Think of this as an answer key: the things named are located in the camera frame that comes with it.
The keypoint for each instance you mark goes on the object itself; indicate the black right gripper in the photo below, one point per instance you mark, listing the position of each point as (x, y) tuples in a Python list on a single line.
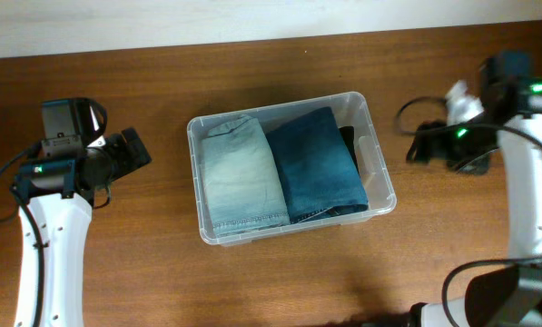
[(435, 144)]

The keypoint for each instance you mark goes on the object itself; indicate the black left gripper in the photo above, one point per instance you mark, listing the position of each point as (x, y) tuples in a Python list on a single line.
[(133, 158)]

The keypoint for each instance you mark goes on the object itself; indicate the light grey jeans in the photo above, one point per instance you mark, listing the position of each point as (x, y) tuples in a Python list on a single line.
[(241, 182)]

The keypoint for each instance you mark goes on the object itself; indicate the black garment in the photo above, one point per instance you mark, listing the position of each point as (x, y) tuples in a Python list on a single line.
[(348, 136)]

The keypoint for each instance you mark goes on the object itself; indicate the blue denim jeans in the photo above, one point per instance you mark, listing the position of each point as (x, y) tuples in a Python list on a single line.
[(318, 176)]

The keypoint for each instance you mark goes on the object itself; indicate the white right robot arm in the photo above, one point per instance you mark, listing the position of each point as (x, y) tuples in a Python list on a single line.
[(505, 117)]

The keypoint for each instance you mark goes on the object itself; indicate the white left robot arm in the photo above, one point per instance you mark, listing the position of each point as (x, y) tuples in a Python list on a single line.
[(55, 189)]

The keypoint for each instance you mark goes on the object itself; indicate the clear plastic storage container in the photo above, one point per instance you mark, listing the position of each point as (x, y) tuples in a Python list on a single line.
[(349, 109)]

